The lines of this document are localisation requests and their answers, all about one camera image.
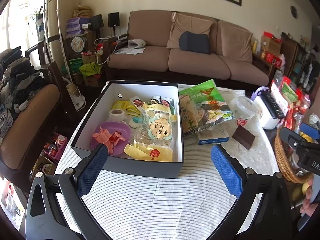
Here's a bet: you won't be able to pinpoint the small blue white box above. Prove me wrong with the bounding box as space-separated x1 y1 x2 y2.
196 127 230 145

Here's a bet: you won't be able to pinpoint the person's right hand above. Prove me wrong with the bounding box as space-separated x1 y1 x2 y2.
300 177 320 217

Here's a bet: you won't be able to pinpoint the pink plastic pieces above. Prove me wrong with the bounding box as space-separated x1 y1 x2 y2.
92 127 127 153

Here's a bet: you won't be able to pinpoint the dark blue cardboard box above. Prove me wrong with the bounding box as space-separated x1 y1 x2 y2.
71 80 185 179

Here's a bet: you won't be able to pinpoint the dark brown folded card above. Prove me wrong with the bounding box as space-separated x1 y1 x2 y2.
232 125 256 150

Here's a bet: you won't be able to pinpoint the pile of clothes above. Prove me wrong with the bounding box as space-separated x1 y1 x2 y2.
0 46 48 140

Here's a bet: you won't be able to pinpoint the stack of purple packs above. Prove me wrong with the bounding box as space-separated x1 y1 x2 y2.
66 17 92 37

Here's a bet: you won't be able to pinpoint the pile of red snack packets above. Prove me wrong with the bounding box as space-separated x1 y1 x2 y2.
270 76 313 133

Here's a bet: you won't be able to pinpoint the wicker basket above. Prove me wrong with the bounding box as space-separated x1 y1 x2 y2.
274 126 313 184

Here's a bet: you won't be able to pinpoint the potted plant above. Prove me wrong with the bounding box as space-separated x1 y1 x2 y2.
20 4 47 42

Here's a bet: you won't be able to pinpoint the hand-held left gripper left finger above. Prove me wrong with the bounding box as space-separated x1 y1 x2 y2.
21 143 112 240

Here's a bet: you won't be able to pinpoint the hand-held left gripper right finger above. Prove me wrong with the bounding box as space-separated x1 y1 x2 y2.
207 144 293 240

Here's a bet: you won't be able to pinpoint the black speaker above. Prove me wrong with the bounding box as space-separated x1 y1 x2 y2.
90 14 104 30
108 12 120 27

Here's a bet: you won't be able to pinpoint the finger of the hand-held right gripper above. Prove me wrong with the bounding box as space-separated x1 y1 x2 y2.
299 123 320 143
279 127 311 153

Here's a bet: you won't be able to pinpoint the clear noodle packet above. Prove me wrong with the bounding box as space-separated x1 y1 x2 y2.
134 104 178 153

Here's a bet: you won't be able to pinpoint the brown sofa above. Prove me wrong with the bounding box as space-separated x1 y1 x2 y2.
104 10 277 87

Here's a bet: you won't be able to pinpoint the round biscuit tin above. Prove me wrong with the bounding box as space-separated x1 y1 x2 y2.
71 36 88 53

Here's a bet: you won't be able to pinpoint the beige cushion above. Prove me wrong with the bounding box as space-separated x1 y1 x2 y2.
166 12 214 53

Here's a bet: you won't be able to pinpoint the yellow packet with red seal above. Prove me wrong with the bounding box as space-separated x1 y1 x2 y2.
124 144 174 162

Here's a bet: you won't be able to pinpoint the white tape roll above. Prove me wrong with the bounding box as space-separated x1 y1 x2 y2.
108 109 127 123

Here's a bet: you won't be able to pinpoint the black remote control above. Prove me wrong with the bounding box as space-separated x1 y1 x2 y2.
261 91 285 119

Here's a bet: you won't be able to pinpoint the green snack bag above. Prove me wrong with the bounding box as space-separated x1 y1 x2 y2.
179 79 227 105

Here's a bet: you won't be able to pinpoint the dark wooden cabinet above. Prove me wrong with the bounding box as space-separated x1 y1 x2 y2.
281 32 320 88

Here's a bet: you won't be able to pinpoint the wooden armchair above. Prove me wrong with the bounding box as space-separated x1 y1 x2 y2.
0 62 64 178

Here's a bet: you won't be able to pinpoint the green shopping bag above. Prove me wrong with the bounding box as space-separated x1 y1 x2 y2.
79 61 103 77

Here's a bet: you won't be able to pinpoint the dark blue lumbar cushion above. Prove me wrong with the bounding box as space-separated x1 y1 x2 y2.
179 31 212 55

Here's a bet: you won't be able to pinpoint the clear plastic container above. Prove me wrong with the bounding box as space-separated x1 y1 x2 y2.
229 95 258 126

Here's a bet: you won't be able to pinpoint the white teal round case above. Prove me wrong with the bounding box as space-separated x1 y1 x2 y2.
129 116 143 129

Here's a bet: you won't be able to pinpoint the food picture snack bag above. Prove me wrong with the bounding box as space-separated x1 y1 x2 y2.
195 100 237 132

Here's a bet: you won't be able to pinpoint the white papers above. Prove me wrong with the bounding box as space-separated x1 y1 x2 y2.
114 47 145 55

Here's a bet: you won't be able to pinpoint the purple plastic plate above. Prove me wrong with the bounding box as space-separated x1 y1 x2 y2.
90 121 131 156

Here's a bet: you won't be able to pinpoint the white cuff device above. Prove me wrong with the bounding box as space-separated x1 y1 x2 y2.
127 39 146 49

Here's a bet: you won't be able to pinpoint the white standing appliance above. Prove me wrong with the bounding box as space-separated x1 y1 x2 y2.
64 77 87 112

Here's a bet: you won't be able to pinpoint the red gift boxes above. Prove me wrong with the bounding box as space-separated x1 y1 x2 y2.
261 31 285 67

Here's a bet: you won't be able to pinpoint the small yellow packet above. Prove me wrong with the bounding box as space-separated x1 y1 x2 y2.
112 100 138 117

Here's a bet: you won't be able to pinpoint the brown bamboo print packet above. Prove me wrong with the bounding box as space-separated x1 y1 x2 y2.
179 96 200 137

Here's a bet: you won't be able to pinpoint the pink floor basket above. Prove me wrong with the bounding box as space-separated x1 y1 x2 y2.
42 132 68 161

